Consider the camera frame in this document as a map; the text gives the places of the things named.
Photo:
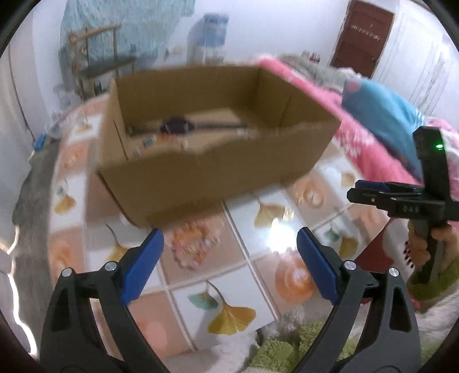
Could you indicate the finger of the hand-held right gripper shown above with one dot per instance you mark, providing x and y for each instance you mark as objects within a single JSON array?
[
  {"x": 369, "y": 185},
  {"x": 365, "y": 197}
]

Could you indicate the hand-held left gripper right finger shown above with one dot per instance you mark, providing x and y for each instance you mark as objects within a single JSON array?
[{"x": 317, "y": 265}]

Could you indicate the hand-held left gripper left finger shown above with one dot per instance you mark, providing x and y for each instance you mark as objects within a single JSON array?
[{"x": 143, "y": 265}]

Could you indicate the brown cardboard box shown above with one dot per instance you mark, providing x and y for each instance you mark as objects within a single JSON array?
[{"x": 200, "y": 186}]

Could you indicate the person's right hand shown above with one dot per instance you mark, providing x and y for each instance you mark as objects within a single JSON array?
[{"x": 417, "y": 251}]

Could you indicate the pink floral blanket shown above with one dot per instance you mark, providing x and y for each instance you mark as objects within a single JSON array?
[{"x": 365, "y": 143}]

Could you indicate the ginkgo print tablecloth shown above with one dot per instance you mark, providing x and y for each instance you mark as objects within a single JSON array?
[{"x": 200, "y": 287}]

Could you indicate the blue pillow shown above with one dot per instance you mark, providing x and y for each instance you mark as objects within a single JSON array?
[{"x": 383, "y": 114}]

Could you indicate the green shaggy mat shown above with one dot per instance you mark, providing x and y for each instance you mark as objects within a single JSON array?
[{"x": 287, "y": 351}]

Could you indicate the grey patterned pillow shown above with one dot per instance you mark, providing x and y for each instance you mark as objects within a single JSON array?
[{"x": 315, "y": 70}]

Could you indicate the brown door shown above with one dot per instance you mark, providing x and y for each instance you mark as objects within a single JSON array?
[{"x": 362, "y": 39}]

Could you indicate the small blue plastic item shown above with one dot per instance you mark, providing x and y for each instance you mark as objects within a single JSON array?
[{"x": 39, "y": 141}]

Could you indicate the white curtain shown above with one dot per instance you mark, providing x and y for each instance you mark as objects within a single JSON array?
[{"x": 14, "y": 143}]

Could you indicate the wooden chair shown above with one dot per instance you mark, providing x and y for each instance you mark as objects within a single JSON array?
[{"x": 107, "y": 66}]

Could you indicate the white water dispenser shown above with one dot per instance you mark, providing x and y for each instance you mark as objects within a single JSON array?
[{"x": 208, "y": 54}]

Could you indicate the blue water bottle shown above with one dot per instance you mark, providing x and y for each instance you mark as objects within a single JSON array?
[{"x": 211, "y": 30}]

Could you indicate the teal patterned hanging cloth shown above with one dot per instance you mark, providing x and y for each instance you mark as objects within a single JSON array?
[{"x": 136, "y": 21}]

